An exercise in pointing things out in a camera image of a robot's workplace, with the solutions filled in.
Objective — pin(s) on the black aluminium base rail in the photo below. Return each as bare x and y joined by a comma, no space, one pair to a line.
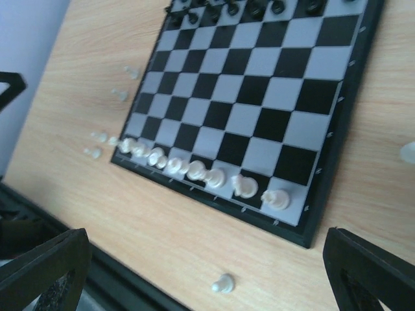
109,284

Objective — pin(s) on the white king piece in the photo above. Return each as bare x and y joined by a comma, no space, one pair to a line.
197,170

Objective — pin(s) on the white pawn front left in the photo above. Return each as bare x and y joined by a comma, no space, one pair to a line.
101,137

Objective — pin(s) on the white rook h1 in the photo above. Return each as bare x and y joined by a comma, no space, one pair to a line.
276,199

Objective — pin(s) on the white pawn left lower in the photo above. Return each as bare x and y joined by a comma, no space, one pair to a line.
122,95

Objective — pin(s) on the white knight b1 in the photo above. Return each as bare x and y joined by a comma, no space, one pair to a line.
140,150

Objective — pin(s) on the white bishop c1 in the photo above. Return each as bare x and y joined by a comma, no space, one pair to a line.
157,158

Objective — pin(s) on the white queen piece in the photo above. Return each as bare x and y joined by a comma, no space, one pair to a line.
176,165

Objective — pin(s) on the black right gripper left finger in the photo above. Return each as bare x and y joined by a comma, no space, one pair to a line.
53,273

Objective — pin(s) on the white rook a1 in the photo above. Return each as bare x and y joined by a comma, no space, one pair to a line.
126,145

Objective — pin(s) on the white pawn near board top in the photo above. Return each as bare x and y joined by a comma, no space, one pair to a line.
407,153

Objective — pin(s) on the white knight g1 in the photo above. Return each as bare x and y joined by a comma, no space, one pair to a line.
244,187

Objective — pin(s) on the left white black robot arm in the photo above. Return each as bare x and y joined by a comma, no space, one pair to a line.
16,85

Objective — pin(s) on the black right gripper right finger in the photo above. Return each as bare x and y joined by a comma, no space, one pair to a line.
364,276

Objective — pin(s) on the black and silver chessboard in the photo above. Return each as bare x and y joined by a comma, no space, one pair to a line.
264,89

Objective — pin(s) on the white pawn left upper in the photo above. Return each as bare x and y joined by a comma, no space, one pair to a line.
133,73

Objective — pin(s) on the white pawn front right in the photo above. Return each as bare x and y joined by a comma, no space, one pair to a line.
225,284

